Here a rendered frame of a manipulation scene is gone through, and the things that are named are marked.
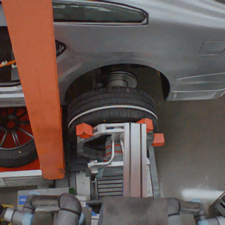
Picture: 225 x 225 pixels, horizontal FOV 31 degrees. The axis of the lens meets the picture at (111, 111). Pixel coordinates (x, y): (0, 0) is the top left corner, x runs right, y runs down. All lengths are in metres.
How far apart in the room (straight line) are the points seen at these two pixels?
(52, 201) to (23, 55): 0.94
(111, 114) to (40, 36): 1.21
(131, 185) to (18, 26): 0.73
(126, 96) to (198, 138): 1.46
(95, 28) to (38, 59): 0.79
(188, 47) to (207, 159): 1.59
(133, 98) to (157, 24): 0.57
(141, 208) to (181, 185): 2.25
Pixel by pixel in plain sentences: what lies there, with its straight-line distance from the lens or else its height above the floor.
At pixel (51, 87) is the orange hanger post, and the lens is 1.88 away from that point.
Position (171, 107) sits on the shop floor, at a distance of 4.10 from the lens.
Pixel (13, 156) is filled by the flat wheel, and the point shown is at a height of 0.50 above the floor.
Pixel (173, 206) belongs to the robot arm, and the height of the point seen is 1.45.
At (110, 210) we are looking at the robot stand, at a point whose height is 2.03.
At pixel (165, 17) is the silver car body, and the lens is 2.44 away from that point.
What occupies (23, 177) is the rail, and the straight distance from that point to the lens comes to 3.37.
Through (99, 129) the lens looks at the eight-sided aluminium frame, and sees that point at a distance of 2.68.
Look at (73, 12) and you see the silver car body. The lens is 2.35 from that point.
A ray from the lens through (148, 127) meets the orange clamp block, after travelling 2.68.
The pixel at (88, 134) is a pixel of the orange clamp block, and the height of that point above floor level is 1.10.
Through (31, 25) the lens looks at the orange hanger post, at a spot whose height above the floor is 2.38.
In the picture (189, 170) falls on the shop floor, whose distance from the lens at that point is 3.88.
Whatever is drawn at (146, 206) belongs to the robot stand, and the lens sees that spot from 1.59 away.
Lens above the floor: 3.55
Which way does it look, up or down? 63 degrees down
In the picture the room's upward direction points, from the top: 10 degrees clockwise
